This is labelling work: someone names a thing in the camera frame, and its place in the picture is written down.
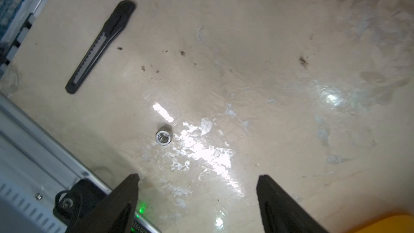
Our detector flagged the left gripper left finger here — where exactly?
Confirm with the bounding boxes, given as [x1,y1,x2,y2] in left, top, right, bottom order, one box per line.
[66,174,140,233]

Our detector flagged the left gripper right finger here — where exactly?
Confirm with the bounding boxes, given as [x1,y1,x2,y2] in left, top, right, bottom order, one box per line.
[256,175,326,233]

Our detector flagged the steel hex nut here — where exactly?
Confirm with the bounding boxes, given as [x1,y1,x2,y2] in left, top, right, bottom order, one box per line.
[155,125,173,146]

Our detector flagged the yellow plastic storage box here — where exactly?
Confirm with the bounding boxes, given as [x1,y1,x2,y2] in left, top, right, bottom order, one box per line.
[348,214,414,233]

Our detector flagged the black marker pen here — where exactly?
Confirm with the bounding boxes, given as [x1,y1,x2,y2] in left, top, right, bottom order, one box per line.
[65,0,136,94]

